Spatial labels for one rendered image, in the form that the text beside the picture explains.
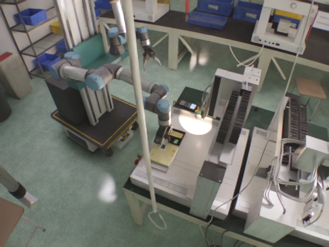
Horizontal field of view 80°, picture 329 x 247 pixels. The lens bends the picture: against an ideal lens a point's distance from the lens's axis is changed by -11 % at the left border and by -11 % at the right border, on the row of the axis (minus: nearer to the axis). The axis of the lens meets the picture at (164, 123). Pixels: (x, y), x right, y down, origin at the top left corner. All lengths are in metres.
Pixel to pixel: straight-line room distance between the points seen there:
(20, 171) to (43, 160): 0.29
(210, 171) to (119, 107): 1.84
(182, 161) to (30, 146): 2.15
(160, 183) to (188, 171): 0.20
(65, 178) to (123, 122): 0.89
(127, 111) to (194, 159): 1.31
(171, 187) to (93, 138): 1.26
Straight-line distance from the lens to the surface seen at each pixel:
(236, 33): 3.55
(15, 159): 3.11
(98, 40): 2.14
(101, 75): 1.45
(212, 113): 1.44
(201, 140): 1.62
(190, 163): 1.49
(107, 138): 2.38
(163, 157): 1.47
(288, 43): 3.31
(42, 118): 3.41
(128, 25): 0.62
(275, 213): 1.04
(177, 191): 1.39
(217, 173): 1.05
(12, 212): 2.11
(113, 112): 2.64
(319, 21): 3.23
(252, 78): 1.66
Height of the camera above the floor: 2.10
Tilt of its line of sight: 47 degrees down
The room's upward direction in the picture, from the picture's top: straight up
